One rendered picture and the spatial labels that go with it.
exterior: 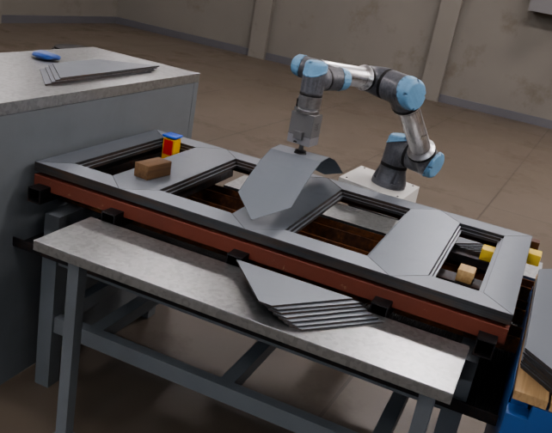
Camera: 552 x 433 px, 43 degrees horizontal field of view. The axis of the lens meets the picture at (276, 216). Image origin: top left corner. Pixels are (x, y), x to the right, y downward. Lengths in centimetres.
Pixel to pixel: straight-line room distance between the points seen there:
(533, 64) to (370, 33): 249
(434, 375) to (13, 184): 147
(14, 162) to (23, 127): 12
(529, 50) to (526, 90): 57
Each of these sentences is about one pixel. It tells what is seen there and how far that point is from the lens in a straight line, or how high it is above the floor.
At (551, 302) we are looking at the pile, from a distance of 209.
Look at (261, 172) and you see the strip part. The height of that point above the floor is 97.
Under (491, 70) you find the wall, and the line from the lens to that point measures 1100.
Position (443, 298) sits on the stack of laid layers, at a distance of 195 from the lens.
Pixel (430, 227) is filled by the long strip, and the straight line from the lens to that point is 244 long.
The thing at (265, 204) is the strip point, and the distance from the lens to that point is 213.
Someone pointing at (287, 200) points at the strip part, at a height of 92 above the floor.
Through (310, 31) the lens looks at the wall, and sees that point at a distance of 1180.
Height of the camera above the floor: 160
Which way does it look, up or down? 20 degrees down
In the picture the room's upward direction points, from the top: 10 degrees clockwise
